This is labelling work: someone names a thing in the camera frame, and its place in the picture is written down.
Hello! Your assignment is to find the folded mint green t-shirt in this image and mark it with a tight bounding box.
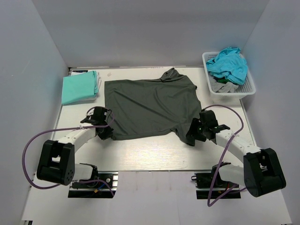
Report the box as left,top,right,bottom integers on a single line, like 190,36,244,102
61,71,99,105

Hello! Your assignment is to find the crumpled cyan t-shirt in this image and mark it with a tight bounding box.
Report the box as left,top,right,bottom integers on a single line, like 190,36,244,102
206,47,248,85

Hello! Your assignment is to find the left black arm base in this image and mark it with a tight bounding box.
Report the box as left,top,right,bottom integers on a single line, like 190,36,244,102
68,172,119,199

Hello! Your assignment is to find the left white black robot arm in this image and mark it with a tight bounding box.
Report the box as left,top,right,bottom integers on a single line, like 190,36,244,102
37,124,196,187

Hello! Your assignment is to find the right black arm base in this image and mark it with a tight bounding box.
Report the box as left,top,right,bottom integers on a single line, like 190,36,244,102
191,170,242,200

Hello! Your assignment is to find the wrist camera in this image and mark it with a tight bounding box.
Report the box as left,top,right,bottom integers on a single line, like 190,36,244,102
80,106,112,128
199,110,230,133

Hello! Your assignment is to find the green garment in basket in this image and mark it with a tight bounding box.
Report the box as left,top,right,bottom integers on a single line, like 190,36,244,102
217,79,229,84

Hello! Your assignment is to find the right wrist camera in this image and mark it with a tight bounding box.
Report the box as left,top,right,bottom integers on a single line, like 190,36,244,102
199,110,230,133

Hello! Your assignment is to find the dark grey t-shirt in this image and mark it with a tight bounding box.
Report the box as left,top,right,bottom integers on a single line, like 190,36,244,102
104,68,202,145

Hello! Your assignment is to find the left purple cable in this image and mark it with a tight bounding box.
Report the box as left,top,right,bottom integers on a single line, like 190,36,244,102
22,106,116,198

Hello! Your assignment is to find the crumpled grey white t-shirt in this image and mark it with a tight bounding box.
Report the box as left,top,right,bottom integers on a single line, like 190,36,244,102
209,77,239,93

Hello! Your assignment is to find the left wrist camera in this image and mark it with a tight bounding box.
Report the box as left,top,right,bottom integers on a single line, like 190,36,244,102
80,106,112,128

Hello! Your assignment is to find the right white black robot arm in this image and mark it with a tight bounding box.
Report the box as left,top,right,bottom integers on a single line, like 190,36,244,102
186,118,286,197

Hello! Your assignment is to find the white plastic laundry basket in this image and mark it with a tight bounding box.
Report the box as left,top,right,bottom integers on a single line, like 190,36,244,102
202,52,256,101

